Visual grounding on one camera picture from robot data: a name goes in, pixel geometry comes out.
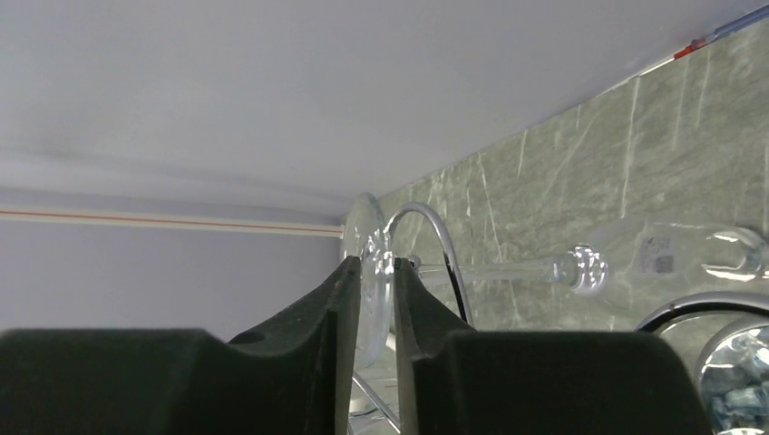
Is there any white PVC pipe frame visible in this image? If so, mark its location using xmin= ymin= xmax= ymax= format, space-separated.
xmin=638 ymin=5 xmax=768 ymax=77

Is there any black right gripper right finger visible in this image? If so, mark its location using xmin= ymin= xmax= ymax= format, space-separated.
xmin=394 ymin=258 xmax=711 ymax=434

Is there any chrome wine glass rack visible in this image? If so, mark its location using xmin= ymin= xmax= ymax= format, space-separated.
xmin=341 ymin=195 xmax=768 ymax=431

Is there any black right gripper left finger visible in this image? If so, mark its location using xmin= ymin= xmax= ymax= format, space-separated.
xmin=1 ymin=256 xmax=361 ymax=434

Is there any clear wine glass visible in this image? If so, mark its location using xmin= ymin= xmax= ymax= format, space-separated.
xmin=340 ymin=193 xmax=768 ymax=367
xmin=694 ymin=316 xmax=768 ymax=434

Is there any white diagonal pole red stripe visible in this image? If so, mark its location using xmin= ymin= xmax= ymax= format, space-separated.
xmin=1 ymin=205 xmax=345 ymax=239

